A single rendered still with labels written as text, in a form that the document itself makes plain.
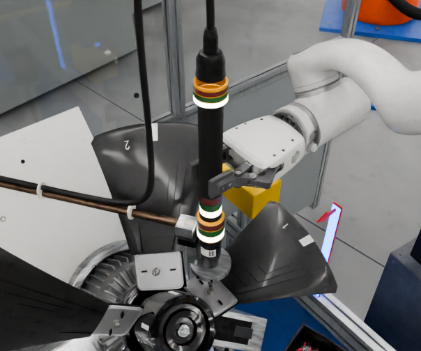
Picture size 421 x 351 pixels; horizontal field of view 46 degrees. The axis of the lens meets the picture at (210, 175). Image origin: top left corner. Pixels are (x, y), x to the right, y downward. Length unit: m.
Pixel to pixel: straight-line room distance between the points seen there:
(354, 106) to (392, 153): 2.40
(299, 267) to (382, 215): 1.84
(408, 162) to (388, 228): 0.58
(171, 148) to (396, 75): 0.39
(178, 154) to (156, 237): 0.15
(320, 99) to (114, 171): 0.38
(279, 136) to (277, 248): 0.32
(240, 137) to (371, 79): 0.20
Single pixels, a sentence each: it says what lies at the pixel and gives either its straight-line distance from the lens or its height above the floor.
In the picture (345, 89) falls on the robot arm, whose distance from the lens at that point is 0.85.
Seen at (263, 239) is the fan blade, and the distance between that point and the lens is 1.02.
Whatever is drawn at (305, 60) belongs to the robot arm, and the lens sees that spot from 0.80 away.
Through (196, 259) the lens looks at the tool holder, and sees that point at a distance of 0.84.
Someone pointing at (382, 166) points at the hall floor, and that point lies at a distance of 3.12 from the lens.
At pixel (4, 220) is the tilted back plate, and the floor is 1.25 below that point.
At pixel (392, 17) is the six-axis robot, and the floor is 0.11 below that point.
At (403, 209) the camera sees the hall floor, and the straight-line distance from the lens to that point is 2.89.
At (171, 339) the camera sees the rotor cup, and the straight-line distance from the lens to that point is 0.85.
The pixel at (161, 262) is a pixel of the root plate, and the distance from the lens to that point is 0.88.
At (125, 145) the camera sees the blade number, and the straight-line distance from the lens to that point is 0.90.
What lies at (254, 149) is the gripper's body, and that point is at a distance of 0.73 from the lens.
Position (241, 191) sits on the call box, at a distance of 1.30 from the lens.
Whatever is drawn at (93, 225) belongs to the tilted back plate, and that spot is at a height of 1.18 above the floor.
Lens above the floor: 1.96
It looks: 43 degrees down
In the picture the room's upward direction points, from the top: straight up
